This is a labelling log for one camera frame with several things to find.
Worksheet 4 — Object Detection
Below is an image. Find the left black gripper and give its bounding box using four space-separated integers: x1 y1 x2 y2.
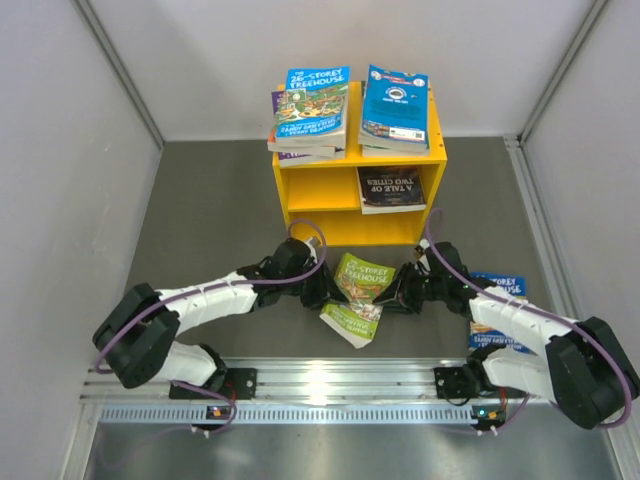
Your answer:
281 259 348 310

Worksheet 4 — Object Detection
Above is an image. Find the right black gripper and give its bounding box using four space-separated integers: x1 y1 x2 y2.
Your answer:
372 261 448 314

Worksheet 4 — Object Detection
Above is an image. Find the lime 65-Storey Treehouse book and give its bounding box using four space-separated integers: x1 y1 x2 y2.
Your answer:
319 253 396 349

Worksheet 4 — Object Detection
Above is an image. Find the blue 91-Storey Treehouse book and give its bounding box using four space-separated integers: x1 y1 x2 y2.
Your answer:
469 272 531 354

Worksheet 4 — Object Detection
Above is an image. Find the dark Tale of Two Cities book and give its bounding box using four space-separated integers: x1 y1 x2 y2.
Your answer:
357 166 427 215

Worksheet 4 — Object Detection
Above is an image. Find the blue back-cover book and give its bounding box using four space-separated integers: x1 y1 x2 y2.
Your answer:
358 64 431 150

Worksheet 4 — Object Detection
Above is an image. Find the light blue 26-Storey Treehouse book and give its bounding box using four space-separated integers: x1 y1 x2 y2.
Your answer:
269 66 351 152

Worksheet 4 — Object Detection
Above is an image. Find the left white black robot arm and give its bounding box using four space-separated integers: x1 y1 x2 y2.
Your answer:
92 238 347 397

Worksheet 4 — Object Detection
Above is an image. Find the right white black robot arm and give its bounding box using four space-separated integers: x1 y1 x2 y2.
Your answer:
374 240 639 429

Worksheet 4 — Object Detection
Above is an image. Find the yellow wooden shelf box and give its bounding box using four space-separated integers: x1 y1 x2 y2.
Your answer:
272 81 447 247

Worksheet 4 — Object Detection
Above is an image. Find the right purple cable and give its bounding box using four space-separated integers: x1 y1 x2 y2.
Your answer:
424 207 635 441

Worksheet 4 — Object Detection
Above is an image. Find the aluminium mounting rail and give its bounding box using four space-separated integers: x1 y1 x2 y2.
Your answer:
79 355 561 401

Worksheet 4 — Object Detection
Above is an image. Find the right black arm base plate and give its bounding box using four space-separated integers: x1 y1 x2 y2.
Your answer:
433 365 479 406

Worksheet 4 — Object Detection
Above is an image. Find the slotted grey cable duct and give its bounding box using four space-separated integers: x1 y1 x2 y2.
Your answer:
100 404 505 425

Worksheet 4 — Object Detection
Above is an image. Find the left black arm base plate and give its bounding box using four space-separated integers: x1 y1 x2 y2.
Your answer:
169 367 258 401

